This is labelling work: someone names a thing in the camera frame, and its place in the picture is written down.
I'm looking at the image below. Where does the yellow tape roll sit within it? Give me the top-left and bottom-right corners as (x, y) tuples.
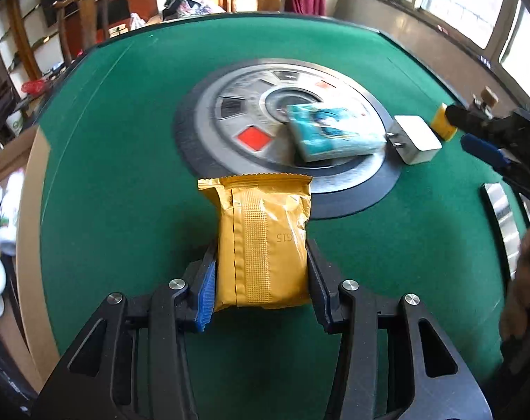
(430, 103), (458, 141)

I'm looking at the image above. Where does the teal tissue packet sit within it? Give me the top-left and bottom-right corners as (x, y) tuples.
(287, 103), (386, 162)

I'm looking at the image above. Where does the yellow snack packet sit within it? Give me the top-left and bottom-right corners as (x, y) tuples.
(197, 174), (312, 311)

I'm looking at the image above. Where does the person's hand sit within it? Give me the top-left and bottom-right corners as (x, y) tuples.
(499, 229), (530, 341)

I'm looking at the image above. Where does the dark perfume bottle wooden cap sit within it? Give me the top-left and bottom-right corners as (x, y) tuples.
(469, 86), (499, 119)

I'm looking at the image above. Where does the white power adapter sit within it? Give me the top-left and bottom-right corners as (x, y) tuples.
(386, 115), (442, 165)

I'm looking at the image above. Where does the cardboard box tray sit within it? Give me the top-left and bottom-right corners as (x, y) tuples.
(0, 125), (59, 392)

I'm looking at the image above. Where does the round mahjong table centre panel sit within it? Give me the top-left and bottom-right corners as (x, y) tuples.
(172, 59), (402, 220)

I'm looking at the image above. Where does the wooden chair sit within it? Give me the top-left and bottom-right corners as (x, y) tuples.
(52, 0), (109, 65)

